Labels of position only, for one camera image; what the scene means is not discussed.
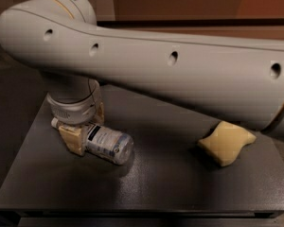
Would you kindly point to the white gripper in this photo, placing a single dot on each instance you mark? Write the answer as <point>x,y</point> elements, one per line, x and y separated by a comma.
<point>75,112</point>

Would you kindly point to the clear plastic water bottle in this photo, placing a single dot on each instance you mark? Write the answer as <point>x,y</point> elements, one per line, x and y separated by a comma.
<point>113,146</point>

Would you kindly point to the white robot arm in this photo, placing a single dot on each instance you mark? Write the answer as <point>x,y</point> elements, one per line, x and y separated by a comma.
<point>234,79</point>

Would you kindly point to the yellow curved sponge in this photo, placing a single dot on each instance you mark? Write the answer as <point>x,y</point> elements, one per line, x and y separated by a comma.
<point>225,143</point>

